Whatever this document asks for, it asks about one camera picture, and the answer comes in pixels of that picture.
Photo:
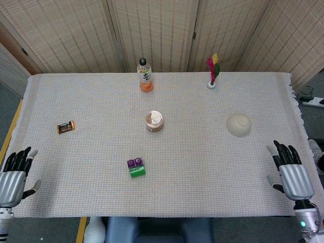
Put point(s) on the brown orange candy bar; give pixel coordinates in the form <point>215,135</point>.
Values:
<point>65,127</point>

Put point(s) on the colourful feather shuttlecock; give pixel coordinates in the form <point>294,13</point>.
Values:
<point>212,84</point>

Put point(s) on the orange drink bottle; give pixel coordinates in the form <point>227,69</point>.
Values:
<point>145,76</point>

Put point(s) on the beige woven folding screen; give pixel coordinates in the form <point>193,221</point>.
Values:
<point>76,38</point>

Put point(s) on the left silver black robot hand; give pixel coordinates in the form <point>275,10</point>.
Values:
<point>11,184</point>

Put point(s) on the purple toy brick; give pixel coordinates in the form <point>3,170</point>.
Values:
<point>134,163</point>

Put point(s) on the white upturned bowl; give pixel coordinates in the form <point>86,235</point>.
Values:
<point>239,125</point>

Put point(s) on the black power adapter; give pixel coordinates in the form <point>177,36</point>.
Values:
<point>307,96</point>

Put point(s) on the white power strip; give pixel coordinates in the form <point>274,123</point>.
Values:
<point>314,103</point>

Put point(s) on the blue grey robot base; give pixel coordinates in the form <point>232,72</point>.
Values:
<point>152,233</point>

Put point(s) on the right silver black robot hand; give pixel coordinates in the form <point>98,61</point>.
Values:
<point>297,182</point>

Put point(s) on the white robot torso cover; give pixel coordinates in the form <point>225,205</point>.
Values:
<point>95,230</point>

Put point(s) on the white woven tablecloth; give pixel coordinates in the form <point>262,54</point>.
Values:
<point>189,177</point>

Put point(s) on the green and purple toy block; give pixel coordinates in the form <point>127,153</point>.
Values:
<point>137,172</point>

